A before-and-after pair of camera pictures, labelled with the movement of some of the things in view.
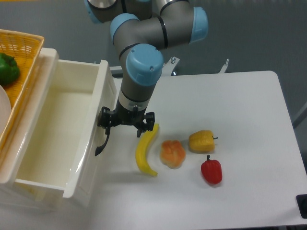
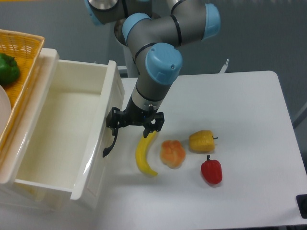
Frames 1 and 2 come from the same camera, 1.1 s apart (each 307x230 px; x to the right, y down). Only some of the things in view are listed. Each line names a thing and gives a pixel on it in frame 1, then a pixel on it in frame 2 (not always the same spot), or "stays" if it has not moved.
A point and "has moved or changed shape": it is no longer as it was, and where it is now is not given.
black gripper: x=122 y=116 to x=133 y=115
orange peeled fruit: x=172 y=153 stays
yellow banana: x=141 y=153 stays
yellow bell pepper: x=202 y=141 stays
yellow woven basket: x=25 y=49 stays
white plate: x=5 y=109 stays
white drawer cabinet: x=59 y=137 has moved or changed shape
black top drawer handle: x=100 y=148 to x=106 y=149
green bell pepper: x=9 y=70 stays
